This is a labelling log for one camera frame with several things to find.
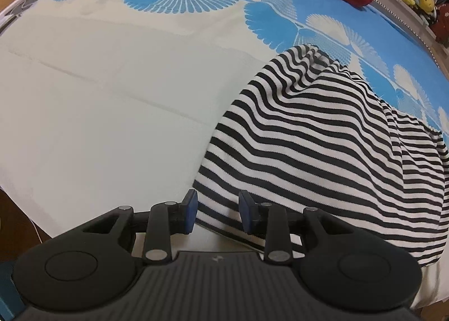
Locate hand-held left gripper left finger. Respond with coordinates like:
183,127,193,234
83,189,199,266

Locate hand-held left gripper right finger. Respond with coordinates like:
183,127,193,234
238,190,352,266

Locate black white striped garment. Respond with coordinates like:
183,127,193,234
193,45,449,267

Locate blue white printed blanket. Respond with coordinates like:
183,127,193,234
0,0,449,311

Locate teal object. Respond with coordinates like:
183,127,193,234
0,261,19,319

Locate red plush toy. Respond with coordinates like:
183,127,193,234
429,1,449,43

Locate white cable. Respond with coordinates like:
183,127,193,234
31,218,48,240

